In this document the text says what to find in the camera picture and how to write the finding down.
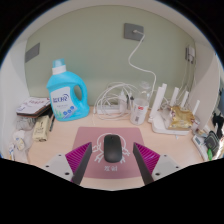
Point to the golden snack packet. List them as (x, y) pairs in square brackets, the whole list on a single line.
[(181, 118)]

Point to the white wall plug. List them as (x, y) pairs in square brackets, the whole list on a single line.
[(190, 54)]

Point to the pink printed mouse pad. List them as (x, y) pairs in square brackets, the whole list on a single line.
[(96, 135)]

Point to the white charger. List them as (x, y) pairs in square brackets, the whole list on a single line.
[(123, 100)]

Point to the stack of dark books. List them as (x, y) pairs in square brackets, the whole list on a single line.
[(33, 106)]

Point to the grey wall socket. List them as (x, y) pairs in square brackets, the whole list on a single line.
[(131, 30)]

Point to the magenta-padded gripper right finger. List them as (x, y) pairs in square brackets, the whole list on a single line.
[(148, 158)]

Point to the silver foil packet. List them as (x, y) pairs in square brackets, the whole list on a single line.
[(24, 122)]

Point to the white printed plastic packet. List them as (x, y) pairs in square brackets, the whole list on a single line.
[(20, 143)]

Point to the white cup with red label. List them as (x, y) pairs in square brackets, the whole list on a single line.
[(139, 111)]

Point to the black computer mouse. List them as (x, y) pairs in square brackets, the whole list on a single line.
[(112, 148)]

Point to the black pen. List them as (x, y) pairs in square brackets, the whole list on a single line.
[(52, 122)]

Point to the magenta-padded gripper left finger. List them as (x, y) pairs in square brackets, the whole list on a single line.
[(78, 157)]

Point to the blue detergent bottle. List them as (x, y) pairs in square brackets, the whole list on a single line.
[(63, 96)]

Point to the white power strip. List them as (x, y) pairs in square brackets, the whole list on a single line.
[(106, 110)]

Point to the yellow cardboard box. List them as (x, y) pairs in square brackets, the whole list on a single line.
[(40, 128)]

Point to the grey wall plate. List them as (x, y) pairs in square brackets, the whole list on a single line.
[(32, 52)]

